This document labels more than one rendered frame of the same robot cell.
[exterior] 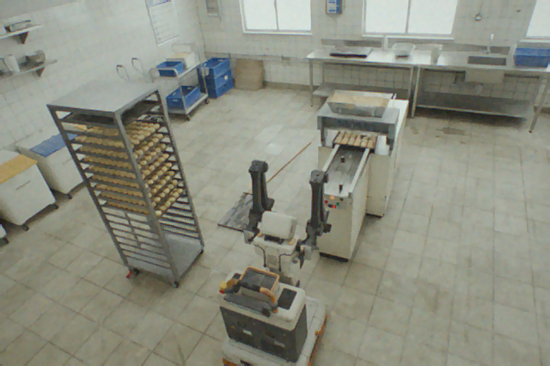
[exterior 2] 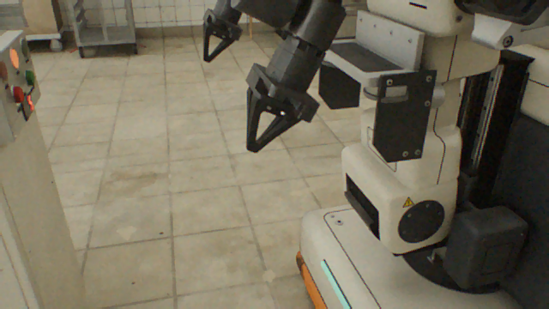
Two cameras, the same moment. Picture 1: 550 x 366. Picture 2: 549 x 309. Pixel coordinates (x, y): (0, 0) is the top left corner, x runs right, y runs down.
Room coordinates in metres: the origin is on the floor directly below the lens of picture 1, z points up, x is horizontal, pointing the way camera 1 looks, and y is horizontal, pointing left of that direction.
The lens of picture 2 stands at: (2.49, 0.42, 1.02)
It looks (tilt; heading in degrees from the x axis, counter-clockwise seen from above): 28 degrees down; 227
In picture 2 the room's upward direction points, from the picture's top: straight up
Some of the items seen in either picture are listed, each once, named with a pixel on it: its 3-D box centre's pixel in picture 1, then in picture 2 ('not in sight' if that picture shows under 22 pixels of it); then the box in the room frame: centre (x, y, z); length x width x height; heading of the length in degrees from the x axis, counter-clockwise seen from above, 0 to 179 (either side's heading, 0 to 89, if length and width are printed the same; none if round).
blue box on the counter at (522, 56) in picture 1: (531, 57); not in sight; (4.64, -3.63, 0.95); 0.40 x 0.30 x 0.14; 63
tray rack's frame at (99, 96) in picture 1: (140, 191); not in sight; (2.53, 1.15, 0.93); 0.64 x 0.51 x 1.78; 64
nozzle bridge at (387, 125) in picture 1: (357, 127); not in sight; (3.09, -0.87, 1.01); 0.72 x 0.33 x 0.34; 63
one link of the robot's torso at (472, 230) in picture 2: not in sight; (423, 222); (1.73, 0.09, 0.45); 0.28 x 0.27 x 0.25; 62
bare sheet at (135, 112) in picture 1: (109, 112); not in sight; (2.54, 1.16, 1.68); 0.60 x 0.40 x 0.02; 64
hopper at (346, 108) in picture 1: (358, 104); not in sight; (3.09, -0.87, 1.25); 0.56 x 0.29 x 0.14; 63
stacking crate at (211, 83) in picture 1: (215, 77); not in sight; (7.07, 0.93, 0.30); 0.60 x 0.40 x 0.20; 150
